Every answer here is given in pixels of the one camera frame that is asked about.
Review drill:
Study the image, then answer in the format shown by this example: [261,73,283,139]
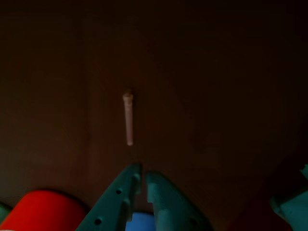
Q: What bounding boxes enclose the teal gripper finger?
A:
[77,163,142,231]
[145,170,214,231]

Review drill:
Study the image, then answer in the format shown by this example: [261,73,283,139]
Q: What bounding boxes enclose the blue plastic bucket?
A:
[125,211,156,231]

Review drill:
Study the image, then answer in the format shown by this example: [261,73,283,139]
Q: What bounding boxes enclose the red plastic bucket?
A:
[0,190,90,231]

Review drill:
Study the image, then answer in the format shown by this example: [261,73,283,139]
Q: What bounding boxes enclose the grey rubber table mat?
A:
[0,0,308,231]

